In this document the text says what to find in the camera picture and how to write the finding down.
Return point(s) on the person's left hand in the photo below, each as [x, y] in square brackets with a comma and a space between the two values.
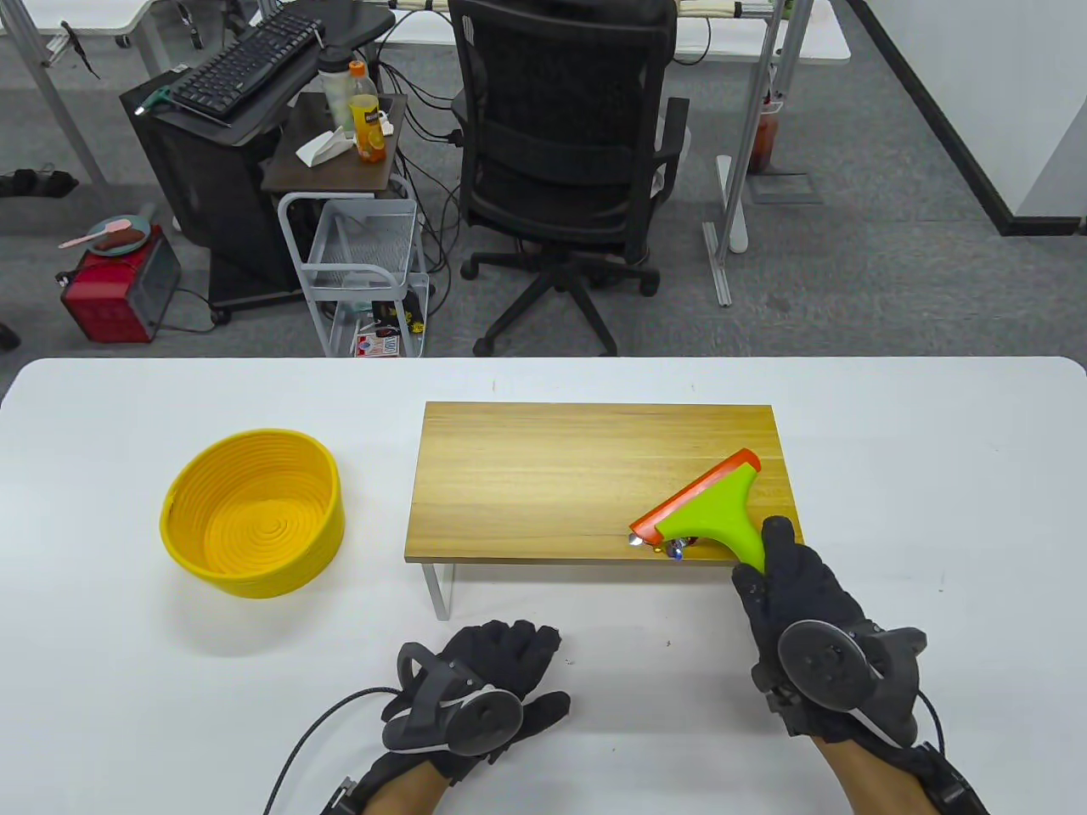
[509, 658]

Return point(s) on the person's right hand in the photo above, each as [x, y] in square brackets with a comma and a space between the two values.
[807, 586]

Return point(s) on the person's right thumb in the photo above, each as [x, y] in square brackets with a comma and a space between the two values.
[749, 594]

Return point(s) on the person's left thumb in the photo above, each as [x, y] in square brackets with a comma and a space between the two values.
[545, 711]

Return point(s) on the green squeegee with orange blade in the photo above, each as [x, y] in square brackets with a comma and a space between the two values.
[722, 509]

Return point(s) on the person's left forearm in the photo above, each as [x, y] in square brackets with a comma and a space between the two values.
[403, 791]

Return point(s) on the person's right forearm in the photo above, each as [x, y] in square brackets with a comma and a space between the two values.
[875, 777]

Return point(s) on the black tracker on left glove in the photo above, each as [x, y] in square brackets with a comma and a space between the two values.
[463, 713]

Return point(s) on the black tracker on glove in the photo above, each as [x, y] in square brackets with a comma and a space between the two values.
[463, 713]
[836, 662]

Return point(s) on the small shiny wrapped candies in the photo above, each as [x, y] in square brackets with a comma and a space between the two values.
[675, 548]

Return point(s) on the black tracker on right glove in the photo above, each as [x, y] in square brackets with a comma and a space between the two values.
[836, 662]

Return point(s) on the wooden riser shelf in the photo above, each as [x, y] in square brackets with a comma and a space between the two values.
[577, 480]

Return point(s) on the yellow woven basket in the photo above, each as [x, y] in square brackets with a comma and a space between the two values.
[255, 518]

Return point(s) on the grey floor outlet plate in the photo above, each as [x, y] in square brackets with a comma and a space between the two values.
[785, 188]

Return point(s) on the red fire extinguisher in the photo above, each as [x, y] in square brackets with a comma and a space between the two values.
[763, 140]

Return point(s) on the black mesh office chair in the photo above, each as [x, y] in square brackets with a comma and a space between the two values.
[565, 170]

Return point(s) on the white desk with metal legs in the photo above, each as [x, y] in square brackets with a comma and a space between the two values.
[764, 34]

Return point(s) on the brown wooden cart top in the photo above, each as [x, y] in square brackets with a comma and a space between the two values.
[340, 174]

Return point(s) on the red toaster oven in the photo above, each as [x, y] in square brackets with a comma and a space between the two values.
[115, 293]

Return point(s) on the white crumpled paper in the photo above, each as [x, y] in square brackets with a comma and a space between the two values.
[323, 146]

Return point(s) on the orange juice bottle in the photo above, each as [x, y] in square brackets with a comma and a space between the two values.
[368, 119]

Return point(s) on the black computer cabinet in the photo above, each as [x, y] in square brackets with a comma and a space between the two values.
[204, 195]

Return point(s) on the green plate with food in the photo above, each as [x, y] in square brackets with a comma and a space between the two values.
[119, 238]

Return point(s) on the clear bottle with dark cap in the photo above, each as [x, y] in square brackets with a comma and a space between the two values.
[335, 89]

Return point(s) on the pink spatula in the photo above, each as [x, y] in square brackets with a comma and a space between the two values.
[93, 233]

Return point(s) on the black keyboard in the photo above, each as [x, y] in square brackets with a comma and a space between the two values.
[246, 64]

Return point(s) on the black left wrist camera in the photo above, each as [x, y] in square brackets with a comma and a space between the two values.
[348, 798]

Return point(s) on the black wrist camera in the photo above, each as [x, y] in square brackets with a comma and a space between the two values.
[348, 798]
[951, 785]

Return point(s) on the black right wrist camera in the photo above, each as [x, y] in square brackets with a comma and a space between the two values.
[951, 785]

